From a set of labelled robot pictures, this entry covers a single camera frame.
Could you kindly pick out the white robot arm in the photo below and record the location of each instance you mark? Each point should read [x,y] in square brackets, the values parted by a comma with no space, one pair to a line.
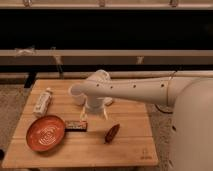
[191,98]

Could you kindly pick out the wooden table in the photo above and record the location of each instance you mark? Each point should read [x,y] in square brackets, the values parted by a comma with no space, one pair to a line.
[133,145]

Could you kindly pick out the brown sausage toy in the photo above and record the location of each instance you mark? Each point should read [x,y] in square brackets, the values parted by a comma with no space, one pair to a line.
[112,133]

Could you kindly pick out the white sponge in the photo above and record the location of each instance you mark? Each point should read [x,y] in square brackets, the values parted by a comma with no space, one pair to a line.
[108,101]

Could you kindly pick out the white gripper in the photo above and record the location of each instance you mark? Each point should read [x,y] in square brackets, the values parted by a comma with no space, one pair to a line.
[93,102]

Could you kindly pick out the white plastic cup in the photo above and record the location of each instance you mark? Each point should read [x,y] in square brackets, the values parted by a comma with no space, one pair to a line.
[77,95]

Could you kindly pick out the dark chocolate bar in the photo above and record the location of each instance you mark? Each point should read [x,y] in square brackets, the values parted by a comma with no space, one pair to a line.
[72,125]

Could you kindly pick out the white plastic bottle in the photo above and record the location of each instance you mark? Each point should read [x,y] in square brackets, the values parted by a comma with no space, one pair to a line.
[42,103]

